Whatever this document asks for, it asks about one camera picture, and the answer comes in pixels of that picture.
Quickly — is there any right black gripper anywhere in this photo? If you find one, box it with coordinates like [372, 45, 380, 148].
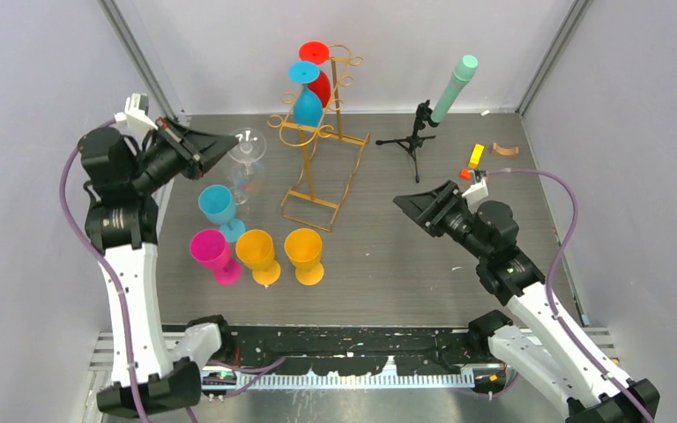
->
[393, 180, 490, 261]

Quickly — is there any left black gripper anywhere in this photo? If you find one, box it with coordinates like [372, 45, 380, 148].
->
[129, 117, 238, 194]

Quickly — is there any clear wine glass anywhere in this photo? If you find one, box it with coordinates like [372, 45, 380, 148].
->
[227, 127, 267, 205]

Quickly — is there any blue wine glass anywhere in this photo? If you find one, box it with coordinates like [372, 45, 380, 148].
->
[287, 61, 324, 127]
[197, 184, 246, 243]

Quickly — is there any pink wine glass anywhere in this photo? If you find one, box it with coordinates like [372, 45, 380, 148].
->
[189, 229, 242, 286]

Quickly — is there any yellow wine glass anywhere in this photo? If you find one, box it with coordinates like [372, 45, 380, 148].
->
[235, 229, 281, 286]
[284, 227, 324, 286]

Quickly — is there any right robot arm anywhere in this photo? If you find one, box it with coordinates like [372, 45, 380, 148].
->
[393, 181, 660, 422]

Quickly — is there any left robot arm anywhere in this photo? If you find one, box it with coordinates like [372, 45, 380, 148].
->
[72, 117, 237, 420]

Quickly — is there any red wine glass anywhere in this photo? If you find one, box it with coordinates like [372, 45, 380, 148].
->
[298, 41, 331, 108]

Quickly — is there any yellow block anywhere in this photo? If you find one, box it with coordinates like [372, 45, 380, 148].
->
[468, 144, 485, 169]

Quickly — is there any black tripod stand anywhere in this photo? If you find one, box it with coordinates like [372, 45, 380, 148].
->
[375, 100, 439, 183]

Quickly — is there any wooden arch block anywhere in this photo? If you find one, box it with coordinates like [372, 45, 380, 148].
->
[491, 143, 519, 157]

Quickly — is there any mint green microphone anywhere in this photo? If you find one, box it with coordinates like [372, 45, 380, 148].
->
[429, 55, 479, 127]

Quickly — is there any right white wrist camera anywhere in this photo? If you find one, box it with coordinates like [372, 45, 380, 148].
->
[461, 169, 488, 206]

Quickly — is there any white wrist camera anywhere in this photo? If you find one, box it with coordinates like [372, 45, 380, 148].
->
[114, 93, 158, 133]
[461, 169, 488, 206]

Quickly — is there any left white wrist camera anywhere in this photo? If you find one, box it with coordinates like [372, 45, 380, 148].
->
[114, 93, 158, 133]

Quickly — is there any gold wire glass rack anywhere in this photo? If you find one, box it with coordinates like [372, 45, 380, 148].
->
[267, 42, 371, 232]

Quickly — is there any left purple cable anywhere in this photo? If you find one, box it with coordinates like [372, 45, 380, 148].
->
[59, 119, 199, 423]

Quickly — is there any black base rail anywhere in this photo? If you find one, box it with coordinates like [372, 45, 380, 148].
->
[209, 325, 502, 376]

